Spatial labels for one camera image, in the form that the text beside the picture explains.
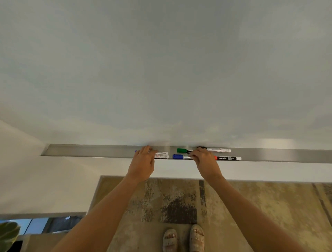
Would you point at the green cap marker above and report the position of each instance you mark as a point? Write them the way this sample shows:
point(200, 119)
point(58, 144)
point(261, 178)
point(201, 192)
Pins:
point(182, 150)

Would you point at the metal marker tray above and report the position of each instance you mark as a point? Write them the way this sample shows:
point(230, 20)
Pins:
point(272, 155)

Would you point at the red marker with black label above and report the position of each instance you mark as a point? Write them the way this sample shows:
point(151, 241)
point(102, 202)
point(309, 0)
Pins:
point(228, 158)

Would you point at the person's right hand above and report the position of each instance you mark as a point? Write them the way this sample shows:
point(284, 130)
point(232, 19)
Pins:
point(207, 166)

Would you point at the person's left forearm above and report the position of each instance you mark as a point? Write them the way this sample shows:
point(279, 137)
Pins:
point(101, 215)

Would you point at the black cap marker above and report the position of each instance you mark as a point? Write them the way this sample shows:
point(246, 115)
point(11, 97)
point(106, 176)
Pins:
point(219, 150)

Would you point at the blue cap marker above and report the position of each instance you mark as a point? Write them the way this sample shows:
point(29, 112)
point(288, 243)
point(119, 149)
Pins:
point(179, 156)

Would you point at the person's left hand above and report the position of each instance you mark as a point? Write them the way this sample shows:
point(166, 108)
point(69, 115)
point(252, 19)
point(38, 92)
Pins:
point(141, 166)

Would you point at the white whiteboard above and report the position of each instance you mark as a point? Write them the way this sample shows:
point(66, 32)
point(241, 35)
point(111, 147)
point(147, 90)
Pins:
point(166, 72)

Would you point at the person's left fingers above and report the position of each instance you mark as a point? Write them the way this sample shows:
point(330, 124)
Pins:
point(150, 151)

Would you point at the white marker with red print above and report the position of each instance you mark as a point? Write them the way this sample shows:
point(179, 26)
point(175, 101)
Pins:
point(162, 156)

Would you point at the person's right fingers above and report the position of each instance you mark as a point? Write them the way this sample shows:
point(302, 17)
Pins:
point(197, 154)

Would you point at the white marker with blue end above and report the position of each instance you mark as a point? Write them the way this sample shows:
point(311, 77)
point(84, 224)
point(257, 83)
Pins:
point(162, 153)

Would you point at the person's right forearm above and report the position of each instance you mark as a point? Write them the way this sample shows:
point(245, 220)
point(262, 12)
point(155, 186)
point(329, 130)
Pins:
point(249, 215)

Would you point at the glass window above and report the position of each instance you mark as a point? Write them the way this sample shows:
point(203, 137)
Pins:
point(39, 224)

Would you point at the beige sandal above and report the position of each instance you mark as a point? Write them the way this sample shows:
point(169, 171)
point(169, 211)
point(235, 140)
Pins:
point(197, 237)
point(170, 240)

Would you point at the green plant leaf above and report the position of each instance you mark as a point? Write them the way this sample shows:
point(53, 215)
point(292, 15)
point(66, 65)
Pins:
point(9, 233)

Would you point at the patterned beige rug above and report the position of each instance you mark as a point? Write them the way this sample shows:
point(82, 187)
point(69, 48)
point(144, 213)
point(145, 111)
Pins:
point(272, 207)

